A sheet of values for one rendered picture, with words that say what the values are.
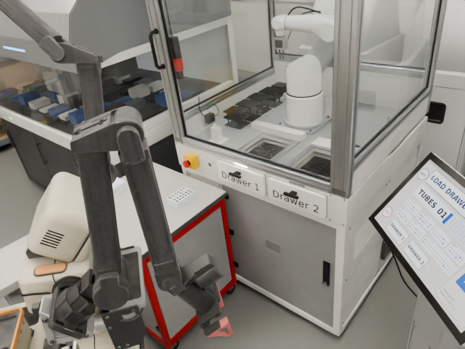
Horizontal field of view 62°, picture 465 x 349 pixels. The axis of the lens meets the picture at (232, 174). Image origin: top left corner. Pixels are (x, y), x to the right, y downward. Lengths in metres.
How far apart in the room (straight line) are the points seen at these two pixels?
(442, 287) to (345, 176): 0.54
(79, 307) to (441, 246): 0.98
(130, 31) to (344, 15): 1.32
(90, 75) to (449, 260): 1.14
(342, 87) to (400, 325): 1.45
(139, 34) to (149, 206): 1.64
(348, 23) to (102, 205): 0.92
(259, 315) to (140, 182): 1.72
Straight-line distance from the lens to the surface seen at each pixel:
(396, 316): 2.45
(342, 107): 1.43
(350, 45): 1.36
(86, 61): 1.21
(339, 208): 1.65
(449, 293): 1.23
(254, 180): 1.82
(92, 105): 1.24
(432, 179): 1.39
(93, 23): 2.20
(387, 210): 1.44
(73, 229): 1.02
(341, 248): 1.78
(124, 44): 2.30
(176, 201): 1.94
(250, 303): 2.45
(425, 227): 1.33
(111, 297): 0.93
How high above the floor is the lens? 1.89
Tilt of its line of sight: 32 degrees down
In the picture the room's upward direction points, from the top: 7 degrees counter-clockwise
